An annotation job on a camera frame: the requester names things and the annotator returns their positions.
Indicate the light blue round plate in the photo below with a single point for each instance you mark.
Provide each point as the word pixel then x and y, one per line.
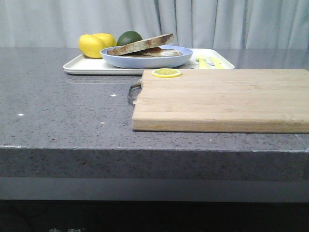
pixel 133 62

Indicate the bread slice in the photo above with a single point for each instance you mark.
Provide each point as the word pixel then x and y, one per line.
pixel 136 55
pixel 142 45

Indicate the white rectangular tray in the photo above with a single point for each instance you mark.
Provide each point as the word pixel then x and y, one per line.
pixel 88 66

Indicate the lemon slice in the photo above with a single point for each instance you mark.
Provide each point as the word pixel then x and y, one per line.
pixel 166 73

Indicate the fried egg with yolk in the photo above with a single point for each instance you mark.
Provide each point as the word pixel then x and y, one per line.
pixel 160 52

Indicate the left yellow cutlery piece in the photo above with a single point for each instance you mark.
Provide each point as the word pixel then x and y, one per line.
pixel 202 62

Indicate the yellow cutlery piece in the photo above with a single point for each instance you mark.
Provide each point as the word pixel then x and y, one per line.
pixel 202 62
pixel 217 63

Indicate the right yellow cutlery piece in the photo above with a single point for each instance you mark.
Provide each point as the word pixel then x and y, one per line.
pixel 217 63

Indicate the green lime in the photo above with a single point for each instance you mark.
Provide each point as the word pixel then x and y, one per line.
pixel 128 37

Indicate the rear yellow lemon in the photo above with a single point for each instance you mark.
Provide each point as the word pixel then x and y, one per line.
pixel 108 39

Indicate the yellow lemon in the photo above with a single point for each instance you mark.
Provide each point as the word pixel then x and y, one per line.
pixel 91 45
pixel 108 39

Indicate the wooden cutting board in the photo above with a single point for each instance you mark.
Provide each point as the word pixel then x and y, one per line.
pixel 236 100

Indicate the front yellow lemon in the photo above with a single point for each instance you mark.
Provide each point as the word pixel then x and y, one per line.
pixel 91 45

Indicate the white curtain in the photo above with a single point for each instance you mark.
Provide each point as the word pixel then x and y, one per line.
pixel 222 24

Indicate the metal cutting board handle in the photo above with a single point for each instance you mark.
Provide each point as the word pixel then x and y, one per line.
pixel 133 93

